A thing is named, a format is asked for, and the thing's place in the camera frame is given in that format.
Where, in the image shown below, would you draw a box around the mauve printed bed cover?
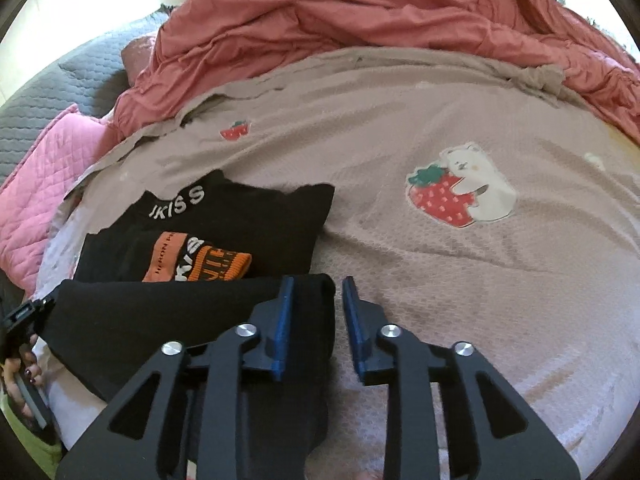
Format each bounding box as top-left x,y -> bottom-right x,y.
30,45 -> 640,480

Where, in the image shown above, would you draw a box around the grey quilted pillow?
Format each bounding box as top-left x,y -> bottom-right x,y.
57,10 -> 171,106

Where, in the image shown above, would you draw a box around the coral red duvet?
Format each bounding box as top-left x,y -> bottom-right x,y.
112,0 -> 640,148

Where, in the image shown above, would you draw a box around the dusty pink small pillow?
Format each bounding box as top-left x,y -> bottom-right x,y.
121,35 -> 163,86

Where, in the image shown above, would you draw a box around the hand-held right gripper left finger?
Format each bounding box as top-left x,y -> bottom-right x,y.
55,275 -> 297,480

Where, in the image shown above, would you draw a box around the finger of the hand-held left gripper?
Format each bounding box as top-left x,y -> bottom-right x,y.
27,296 -> 57,323

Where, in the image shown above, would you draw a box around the pink quilted pillow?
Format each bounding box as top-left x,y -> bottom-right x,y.
0,102 -> 121,291

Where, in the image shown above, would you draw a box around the person's left hand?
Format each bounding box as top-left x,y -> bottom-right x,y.
0,332 -> 51,426

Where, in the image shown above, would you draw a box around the black sweater with orange cuffs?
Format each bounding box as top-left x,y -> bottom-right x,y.
35,170 -> 337,466

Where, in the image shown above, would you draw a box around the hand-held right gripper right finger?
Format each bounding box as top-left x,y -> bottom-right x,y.
341,276 -> 575,480

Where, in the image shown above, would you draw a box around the cream bed sheet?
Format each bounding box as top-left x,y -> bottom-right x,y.
597,120 -> 640,161

